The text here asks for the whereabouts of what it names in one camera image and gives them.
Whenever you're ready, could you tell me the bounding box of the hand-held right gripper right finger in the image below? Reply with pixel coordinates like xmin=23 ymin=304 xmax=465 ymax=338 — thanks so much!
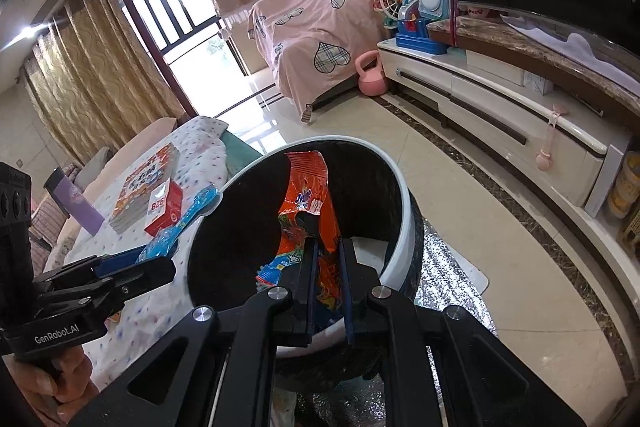
xmin=340 ymin=237 xmax=588 ymax=427

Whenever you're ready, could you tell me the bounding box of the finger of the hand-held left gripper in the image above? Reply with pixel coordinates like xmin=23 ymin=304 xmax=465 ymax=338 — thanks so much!
xmin=32 ymin=249 xmax=151 ymax=294
xmin=37 ymin=257 xmax=176 ymax=310

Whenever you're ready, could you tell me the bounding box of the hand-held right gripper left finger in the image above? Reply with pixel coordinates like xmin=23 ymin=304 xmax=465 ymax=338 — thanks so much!
xmin=70 ymin=212 xmax=321 ymax=427

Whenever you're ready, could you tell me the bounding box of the light blue plastic wrapper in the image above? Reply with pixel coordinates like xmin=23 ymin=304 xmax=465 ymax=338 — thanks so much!
xmin=135 ymin=186 xmax=219 ymax=264

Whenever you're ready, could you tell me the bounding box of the orange-red printed snack wrapper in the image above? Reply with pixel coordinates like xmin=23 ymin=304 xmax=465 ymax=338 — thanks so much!
xmin=277 ymin=150 xmax=346 ymax=333

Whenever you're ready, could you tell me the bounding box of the person's left hand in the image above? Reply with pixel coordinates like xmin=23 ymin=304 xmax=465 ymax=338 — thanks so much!
xmin=10 ymin=344 xmax=101 ymax=415

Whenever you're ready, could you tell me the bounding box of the fabric sofa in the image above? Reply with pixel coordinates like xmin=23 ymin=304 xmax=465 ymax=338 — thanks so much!
xmin=27 ymin=117 xmax=178 ymax=270

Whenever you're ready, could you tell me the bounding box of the white and red packet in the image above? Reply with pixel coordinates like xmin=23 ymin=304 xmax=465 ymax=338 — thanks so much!
xmin=144 ymin=178 xmax=184 ymax=238

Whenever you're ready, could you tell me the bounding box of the purple thermos bottle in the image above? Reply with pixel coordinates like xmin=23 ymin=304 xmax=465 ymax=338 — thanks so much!
xmin=44 ymin=167 xmax=106 ymax=238

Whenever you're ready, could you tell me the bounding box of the colourful picture book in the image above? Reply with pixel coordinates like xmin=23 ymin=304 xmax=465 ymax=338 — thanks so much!
xmin=111 ymin=142 xmax=182 ymax=235

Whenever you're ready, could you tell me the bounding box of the pink striped cushion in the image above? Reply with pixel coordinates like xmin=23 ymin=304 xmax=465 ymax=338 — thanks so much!
xmin=29 ymin=194 xmax=68 ymax=253

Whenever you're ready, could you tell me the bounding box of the silver foil floor mat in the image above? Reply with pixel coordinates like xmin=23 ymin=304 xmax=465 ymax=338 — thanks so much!
xmin=300 ymin=212 xmax=501 ymax=427

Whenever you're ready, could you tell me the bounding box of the grey pillow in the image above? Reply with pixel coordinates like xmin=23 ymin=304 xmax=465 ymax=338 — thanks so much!
xmin=75 ymin=146 xmax=116 ymax=188

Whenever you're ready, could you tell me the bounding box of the pink sofa blanket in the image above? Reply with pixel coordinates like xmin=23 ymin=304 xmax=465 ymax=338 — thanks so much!
xmin=112 ymin=117 xmax=178 ymax=162

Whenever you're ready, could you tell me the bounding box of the beige patterned curtain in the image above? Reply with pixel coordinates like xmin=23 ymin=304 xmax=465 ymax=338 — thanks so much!
xmin=20 ymin=0 xmax=196 ymax=168

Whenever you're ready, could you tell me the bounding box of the pink kettlebell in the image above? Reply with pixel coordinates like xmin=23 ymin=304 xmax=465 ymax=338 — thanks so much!
xmin=354 ymin=50 xmax=387 ymax=98

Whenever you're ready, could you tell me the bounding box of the white tv cabinet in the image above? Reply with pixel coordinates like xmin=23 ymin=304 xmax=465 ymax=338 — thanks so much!
xmin=376 ymin=37 xmax=640 ymax=268

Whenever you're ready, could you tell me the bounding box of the pink cabinet child lock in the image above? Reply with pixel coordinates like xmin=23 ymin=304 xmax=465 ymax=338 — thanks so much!
xmin=537 ymin=104 xmax=568 ymax=170

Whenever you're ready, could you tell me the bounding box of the white cardboard box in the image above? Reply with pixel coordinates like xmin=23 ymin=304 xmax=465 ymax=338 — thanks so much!
xmin=465 ymin=49 xmax=553 ymax=95

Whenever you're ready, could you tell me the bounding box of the pink heart-print cover sheet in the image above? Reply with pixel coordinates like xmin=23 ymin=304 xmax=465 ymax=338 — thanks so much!
xmin=248 ymin=0 xmax=388 ymax=118

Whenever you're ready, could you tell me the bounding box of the brown marble shelf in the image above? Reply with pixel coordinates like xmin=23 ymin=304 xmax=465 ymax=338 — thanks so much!
xmin=427 ymin=14 xmax=640 ymax=128

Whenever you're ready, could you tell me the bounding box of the yellow tin can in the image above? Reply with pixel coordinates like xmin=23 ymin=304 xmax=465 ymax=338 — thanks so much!
xmin=607 ymin=152 xmax=640 ymax=219

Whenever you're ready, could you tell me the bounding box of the toy ferris wheel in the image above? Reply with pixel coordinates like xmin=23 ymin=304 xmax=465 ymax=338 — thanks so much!
xmin=375 ymin=0 xmax=408 ymax=30

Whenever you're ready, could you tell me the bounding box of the blue toy house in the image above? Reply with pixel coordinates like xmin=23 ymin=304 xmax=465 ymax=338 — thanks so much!
xmin=395 ymin=0 xmax=458 ymax=56

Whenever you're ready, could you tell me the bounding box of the white lace cloth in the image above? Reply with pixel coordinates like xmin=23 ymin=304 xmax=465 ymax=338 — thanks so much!
xmin=500 ymin=14 xmax=640 ymax=80

